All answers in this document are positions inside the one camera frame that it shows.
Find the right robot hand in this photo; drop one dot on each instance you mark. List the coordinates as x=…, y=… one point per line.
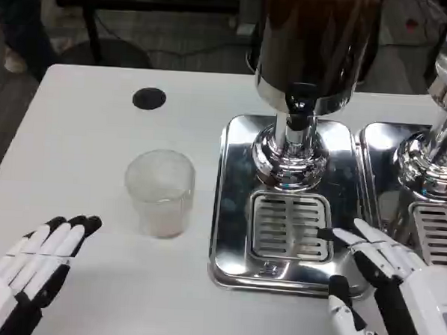
x=397, y=281

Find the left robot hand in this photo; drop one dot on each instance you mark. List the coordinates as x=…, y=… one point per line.
x=39, y=253

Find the steel drain grid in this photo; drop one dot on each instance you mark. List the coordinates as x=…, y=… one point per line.
x=435, y=235
x=289, y=227

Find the steel drip tray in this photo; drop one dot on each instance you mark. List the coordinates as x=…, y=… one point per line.
x=236, y=213
x=381, y=164

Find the clear ribbed glass cup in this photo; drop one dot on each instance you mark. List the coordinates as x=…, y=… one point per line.
x=160, y=194

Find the clear drink dispenser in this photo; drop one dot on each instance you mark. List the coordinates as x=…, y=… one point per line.
x=441, y=122

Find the black round table grommet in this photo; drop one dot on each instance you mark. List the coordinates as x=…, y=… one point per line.
x=149, y=98

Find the black dispenser tap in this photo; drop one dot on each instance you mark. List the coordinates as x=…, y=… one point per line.
x=298, y=104

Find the dark drink dispenser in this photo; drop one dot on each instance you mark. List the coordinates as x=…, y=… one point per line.
x=306, y=85

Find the person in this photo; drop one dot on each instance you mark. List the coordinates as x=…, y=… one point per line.
x=19, y=25

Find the black desk frame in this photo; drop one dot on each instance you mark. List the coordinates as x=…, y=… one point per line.
x=142, y=5

